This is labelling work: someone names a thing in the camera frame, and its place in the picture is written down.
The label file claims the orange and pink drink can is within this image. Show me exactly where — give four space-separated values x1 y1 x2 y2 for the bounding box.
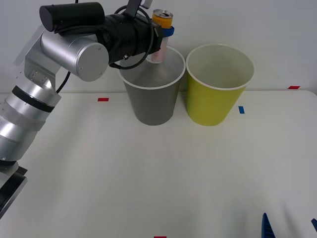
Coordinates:
148 9 174 64

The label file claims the yellow-green plastic waste bin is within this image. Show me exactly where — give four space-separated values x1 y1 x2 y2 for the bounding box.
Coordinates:
185 44 255 127

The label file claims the grey plastic waste bin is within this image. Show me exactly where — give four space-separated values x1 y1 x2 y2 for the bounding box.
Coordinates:
118 44 187 126

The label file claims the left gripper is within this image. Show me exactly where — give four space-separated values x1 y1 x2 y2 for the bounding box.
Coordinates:
98 13 175 65

